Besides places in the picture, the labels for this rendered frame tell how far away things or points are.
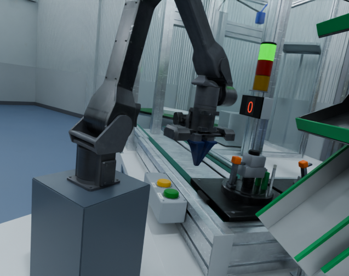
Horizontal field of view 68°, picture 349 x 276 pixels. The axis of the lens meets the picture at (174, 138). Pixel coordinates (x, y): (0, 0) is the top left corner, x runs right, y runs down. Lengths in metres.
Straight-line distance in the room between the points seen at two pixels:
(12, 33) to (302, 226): 9.79
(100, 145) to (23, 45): 9.71
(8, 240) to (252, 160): 0.60
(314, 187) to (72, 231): 0.43
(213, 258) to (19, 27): 9.79
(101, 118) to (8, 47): 9.50
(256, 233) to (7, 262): 0.50
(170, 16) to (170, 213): 1.32
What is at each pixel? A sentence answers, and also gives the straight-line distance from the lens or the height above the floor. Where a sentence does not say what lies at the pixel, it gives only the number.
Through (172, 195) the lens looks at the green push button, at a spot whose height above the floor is 0.97.
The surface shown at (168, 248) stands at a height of 0.86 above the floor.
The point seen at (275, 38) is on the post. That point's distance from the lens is 0.96.
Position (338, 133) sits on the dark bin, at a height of 1.20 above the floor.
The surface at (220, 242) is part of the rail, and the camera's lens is 0.56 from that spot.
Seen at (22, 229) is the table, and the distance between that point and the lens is 0.74.
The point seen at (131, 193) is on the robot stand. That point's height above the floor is 1.06.
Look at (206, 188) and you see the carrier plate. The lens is 0.74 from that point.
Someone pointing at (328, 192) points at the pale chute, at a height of 1.08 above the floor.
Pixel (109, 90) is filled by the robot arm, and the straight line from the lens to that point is 0.43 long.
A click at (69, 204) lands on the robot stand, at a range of 0.40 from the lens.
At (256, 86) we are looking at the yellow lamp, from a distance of 0.92.
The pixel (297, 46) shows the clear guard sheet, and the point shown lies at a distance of 2.24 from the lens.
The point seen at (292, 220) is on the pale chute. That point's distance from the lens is 0.54.
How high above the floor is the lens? 1.23
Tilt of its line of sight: 11 degrees down
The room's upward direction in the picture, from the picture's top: 8 degrees clockwise
